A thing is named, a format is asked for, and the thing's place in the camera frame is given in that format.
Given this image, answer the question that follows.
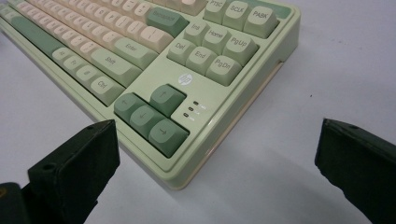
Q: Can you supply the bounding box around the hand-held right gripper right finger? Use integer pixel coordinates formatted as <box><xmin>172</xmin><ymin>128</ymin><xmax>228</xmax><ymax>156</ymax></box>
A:
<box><xmin>314</xmin><ymin>118</ymin><xmax>396</xmax><ymax>224</ymax></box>

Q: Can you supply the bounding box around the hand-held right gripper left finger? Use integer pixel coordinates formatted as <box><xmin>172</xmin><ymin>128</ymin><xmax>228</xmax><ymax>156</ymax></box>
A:
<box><xmin>20</xmin><ymin>119</ymin><xmax>121</xmax><ymax>224</ymax></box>

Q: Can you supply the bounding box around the green and cream keyboard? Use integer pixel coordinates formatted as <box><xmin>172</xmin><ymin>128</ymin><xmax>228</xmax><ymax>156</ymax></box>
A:
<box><xmin>0</xmin><ymin>0</ymin><xmax>302</xmax><ymax>190</ymax></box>

